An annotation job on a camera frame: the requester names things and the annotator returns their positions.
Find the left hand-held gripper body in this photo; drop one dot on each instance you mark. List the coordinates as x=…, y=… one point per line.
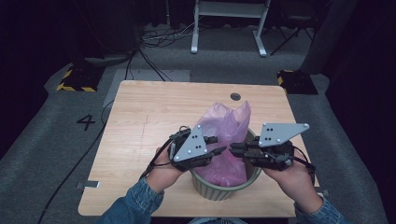
x=190, y=146

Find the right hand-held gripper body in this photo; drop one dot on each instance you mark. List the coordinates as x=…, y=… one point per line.
x=277, y=133

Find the pink plastic bag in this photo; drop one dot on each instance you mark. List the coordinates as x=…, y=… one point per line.
x=227, y=124

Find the green plastic bin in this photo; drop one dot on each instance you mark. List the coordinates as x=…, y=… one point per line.
x=214, y=191

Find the person's left hand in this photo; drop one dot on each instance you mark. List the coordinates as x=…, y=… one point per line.
x=163, y=172

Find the person's right hand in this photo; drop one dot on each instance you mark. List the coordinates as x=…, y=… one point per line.
x=295, y=183

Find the dark round table grommet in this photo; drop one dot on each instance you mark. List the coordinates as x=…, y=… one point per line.
x=235, y=96

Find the black yellow striped stand base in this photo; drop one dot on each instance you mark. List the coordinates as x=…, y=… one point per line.
x=81, y=79
x=299, y=82

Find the small grey floor tape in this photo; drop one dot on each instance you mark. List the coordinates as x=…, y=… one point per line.
x=325, y=193

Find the black tripod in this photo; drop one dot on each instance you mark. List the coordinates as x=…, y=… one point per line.
x=291, y=35

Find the grey floor tape strip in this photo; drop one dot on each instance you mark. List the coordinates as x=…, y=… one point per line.
x=88, y=184

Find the grey pillar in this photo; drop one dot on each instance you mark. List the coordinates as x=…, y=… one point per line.
x=327, y=37

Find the grey flat stand base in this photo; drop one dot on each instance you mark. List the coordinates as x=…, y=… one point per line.
x=109, y=59

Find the white metal table frame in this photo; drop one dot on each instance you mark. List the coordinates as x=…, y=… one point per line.
x=229, y=9

